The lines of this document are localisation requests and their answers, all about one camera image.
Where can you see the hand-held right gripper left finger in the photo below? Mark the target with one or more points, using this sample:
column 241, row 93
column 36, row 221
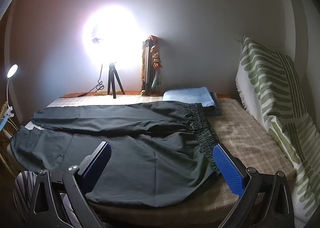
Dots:
column 100, row 161

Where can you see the colourful hanging cloth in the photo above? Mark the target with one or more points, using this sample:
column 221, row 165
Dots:
column 157, row 55

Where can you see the folded silver tripod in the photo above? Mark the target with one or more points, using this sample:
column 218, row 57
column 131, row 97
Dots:
column 147, row 68

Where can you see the beige checked bed blanket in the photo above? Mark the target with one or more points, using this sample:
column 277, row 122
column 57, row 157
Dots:
column 245, row 138

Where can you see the black pants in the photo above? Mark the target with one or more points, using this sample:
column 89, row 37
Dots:
column 140, row 158

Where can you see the small black tripod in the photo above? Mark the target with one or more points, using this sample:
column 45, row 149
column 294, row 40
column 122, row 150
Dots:
column 111, row 78

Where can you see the person's zebra striped clothing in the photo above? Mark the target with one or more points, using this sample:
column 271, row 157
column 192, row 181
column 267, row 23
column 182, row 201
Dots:
column 23, row 193

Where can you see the brown bed frame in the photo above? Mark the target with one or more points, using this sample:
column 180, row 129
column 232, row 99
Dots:
column 100, row 93

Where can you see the green striped white cushion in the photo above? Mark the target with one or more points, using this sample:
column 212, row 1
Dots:
column 275, row 88

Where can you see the white gooseneck clip lamp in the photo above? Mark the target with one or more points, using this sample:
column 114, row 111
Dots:
column 12, row 70

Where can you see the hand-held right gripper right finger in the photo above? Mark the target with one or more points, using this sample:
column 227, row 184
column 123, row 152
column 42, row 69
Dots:
column 227, row 168

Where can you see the folded blue towel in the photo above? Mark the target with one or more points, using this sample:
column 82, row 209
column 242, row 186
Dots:
column 187, row 95

